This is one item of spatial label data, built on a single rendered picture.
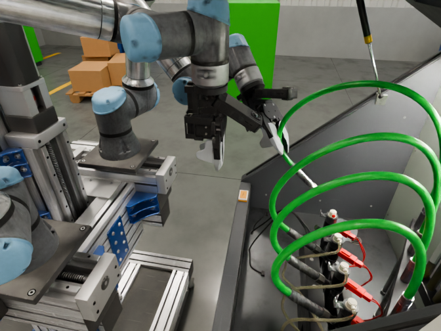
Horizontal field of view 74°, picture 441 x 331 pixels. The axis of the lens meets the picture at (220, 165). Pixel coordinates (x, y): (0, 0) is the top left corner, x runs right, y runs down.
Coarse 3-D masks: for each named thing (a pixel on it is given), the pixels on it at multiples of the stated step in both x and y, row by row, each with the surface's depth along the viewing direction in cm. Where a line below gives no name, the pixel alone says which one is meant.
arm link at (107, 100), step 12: (96, 96) 99; (108, 96) 98; (120, 96) 98; (132, 96) 105; (96, 108) 98; (108, 108) 97; (120, 108) 100; (132, 108) 104; (96, 120) 102; (108, 120) 100; (120, 120) 101; (108, 132) 102; (120, 132) 103
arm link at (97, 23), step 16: (0, 0) 45; (16, 0) 46; (32, 0) 47; (48, 0) 48; (64, 0) 49; (80, 0) 51; (96, 0) 52; (112, 0) 55; (0, 16) 47; (16, 16) 47; (32, 16) 48; (48, 16) 49; (64, 16) 50; (80, 16) 51; (96, 16) 52; (112, 16) 54; (64, 32) 53; (80, 32) 53; (96, 32) 54; (112, 32) 55
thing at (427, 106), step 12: (336, 84) 65; (348, 84) 63; (360, 84) 62; (372, 84) 61; (384, 84) 60; (396, 84) 59; (312, 96) 69; (408, 96) 58; (420, 96) 57; (432, 108) 57; (432, 120) 58; (288, 156) 81
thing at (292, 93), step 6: (258, 90) 79; (264, 90) 78; (270, 90) 77; (276, 90) 75; (282, 90) 74; (288, 90) 73; (294, 90) 74; (258, 96) 80; (264, 96) 78; (270, 96) 77; (276, 96) 76; (282, 96) 74; (288, 96) 74; (294, 96) 75
